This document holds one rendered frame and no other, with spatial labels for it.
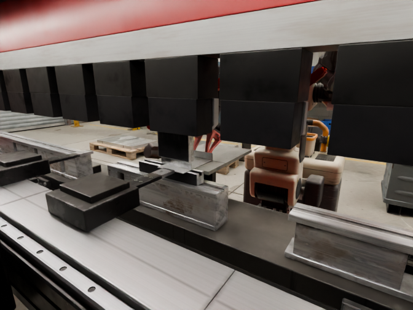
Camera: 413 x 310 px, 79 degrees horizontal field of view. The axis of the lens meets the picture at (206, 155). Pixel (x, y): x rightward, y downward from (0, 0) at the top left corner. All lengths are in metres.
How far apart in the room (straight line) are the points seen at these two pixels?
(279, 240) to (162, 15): 0.54
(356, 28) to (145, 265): 0.43
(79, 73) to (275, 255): 0.70
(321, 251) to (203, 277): 0.27
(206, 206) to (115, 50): 0.44
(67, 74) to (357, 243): 0.85
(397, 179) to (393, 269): 2.45
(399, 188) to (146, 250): 2.76
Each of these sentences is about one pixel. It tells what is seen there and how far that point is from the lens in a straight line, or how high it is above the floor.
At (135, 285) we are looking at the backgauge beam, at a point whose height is 0.98.
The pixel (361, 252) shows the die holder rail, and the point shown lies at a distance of 0.53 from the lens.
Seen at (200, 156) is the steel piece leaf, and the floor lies 1.01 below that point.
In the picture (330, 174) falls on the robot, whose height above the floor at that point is 0.75.
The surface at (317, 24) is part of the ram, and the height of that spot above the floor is 1.29.
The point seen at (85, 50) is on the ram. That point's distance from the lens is 0.81.
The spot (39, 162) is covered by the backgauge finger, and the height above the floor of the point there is 1.02.
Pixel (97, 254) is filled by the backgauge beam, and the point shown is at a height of 0.98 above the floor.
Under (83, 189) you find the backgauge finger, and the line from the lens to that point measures 0.48.
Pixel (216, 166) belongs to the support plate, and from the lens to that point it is 0.66.
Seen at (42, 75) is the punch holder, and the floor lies 1.24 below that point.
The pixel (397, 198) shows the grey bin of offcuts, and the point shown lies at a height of 0.17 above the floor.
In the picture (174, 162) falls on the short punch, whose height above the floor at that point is 1.01.
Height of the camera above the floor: 1.21
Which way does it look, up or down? 16 degrees down
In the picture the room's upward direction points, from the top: straight up
